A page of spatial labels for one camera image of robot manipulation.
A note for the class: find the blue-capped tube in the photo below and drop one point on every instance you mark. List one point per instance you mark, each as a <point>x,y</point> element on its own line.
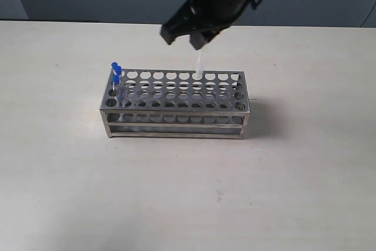
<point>117,87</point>
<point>114,66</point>
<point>119,72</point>
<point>199,63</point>

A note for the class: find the stainless steel test tube rack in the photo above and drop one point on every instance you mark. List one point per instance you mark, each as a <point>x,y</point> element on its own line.
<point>177,104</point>

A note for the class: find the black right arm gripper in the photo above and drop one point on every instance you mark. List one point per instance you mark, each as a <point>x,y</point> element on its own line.
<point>203,20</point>

